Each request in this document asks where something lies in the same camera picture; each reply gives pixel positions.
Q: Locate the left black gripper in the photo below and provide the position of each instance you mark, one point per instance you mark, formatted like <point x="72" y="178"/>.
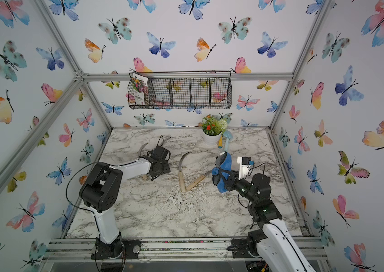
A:
<point x="166" y="170"/>

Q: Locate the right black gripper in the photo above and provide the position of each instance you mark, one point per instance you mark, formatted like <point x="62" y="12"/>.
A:
<point x="233" y="182"/>

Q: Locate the blue grey rag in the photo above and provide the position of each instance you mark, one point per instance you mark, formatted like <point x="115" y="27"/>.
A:
<point x="221" y="171"/>

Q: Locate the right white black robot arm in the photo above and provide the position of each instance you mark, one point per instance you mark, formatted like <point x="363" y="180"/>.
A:
<point x="272" y="242"/>

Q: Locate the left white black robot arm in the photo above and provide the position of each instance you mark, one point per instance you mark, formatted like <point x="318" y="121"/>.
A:
<point x="100" y="192"/>

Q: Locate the white pot with plant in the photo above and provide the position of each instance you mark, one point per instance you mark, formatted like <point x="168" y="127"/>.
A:
<point x="212" y="129"/>

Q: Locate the seed packet in basket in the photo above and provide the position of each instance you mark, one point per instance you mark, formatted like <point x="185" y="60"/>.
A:
<point x="140" y="89"/>

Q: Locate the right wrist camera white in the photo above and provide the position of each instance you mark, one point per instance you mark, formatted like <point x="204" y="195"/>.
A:
<point x="246" y="166"/>

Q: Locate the black wire wall basket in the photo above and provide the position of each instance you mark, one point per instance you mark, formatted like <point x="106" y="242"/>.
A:
<point x="185" y="90"/>

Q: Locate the aluminium front rail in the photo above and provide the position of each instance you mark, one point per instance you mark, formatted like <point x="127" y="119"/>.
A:
<point x="154" y="249"/>

